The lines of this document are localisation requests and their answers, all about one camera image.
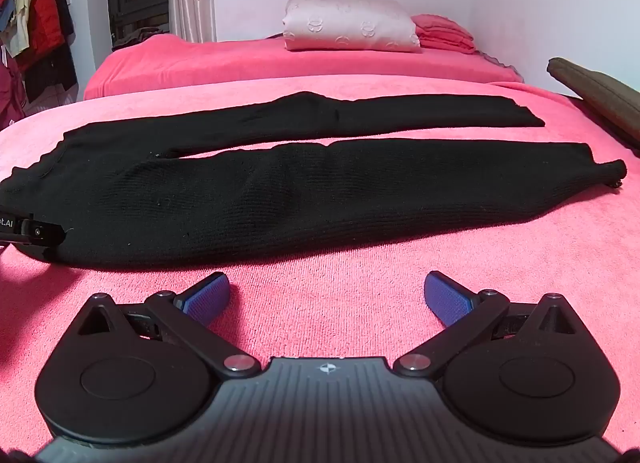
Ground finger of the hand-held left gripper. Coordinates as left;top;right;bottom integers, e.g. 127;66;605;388
16;216;69;262

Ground bed with pink cover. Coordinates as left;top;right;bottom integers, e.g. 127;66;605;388
82;34;524;101

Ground red hanging jacket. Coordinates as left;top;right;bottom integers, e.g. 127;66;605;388
24;0;67;69

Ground pink bed blanket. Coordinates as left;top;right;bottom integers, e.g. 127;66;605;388
0;74;640;460

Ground maroon striped jacket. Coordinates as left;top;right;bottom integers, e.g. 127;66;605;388
0;46;27;130

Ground folded pale pink quilt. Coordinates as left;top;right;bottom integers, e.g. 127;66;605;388
281;0;422;53

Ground black knit pants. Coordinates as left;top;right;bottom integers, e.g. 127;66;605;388
0;92;628;271

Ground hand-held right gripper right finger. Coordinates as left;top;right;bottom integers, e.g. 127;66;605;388
393;270;581;378

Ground black hanging coat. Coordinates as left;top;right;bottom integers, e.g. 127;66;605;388
25;0;78;101

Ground brown cushion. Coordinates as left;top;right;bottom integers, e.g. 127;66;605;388
546;57;640;149

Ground beige hanging shirt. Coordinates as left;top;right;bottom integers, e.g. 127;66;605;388
6;0;34;56

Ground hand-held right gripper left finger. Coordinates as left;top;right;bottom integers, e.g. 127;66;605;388
65;271;262;379

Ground folded pink blanket stack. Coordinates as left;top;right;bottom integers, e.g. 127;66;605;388
411;13;477;55

